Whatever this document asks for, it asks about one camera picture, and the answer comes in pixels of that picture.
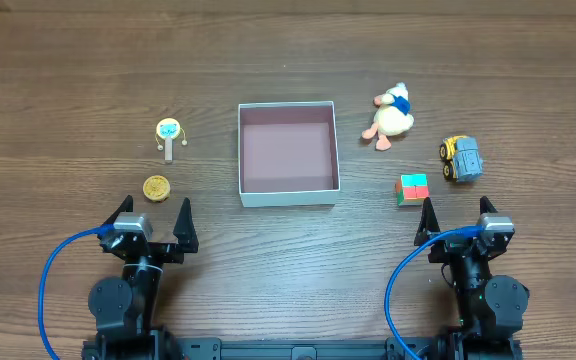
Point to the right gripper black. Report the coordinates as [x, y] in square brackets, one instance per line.
[458, 249]

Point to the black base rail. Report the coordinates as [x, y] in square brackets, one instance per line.
[298, 349]

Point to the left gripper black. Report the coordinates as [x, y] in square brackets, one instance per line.
[157, 248]

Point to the wooden rattle drum toy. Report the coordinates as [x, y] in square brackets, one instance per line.
[166, 131]

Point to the colourful puzzle cube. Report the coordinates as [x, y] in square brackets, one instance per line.
[411, 189]

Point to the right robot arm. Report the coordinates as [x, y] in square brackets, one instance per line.
[490, 307]

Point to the white cardboard box pink inside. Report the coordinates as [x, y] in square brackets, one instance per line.
[288, 154]

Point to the round yellow wheel toy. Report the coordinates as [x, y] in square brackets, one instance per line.
[156, 188]

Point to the yellow grey toy truck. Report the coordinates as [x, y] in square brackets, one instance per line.
[461, 159]

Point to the plush duck blue scarf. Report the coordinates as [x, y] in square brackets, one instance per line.
[392, 118]

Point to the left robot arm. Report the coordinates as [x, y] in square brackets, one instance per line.
[124, 306]

